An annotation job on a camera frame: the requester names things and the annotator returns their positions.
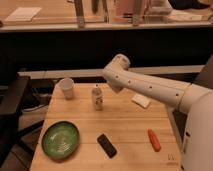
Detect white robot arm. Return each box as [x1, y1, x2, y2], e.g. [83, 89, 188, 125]
[102, 54, 213, 171]

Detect metal frame post left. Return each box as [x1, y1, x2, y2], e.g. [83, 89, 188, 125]
[74, 0, 85, 28]

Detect metal frame post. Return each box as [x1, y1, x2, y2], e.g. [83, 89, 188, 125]
[74, 0, 85, 28]
[132, 0, 142, 27]

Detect white sponge block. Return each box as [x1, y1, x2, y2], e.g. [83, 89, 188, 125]
[132, 94, 151, 108]

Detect small white bottle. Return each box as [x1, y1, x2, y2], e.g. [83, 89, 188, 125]
[92, 84, 103, 110]

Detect white paper sheet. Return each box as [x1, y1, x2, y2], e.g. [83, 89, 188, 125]
[5, 7, 41, 22]

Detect orange carrot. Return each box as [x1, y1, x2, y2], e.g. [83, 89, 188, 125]
[148, 129, 161, 152]

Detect black rectangular phone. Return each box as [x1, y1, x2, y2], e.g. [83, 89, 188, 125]
[97, 134, 117, 158]

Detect black chair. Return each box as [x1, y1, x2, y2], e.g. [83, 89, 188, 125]
[0, 76, 44, 168]

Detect metal frame post right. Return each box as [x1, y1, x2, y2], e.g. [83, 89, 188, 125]
[132, 0, 142, 27]

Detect white paper cup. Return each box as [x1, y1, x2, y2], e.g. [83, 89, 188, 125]
[59, 78, 74, 100]

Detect green round plate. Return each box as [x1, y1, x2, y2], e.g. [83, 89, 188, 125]
[41, 121, 80, 160]

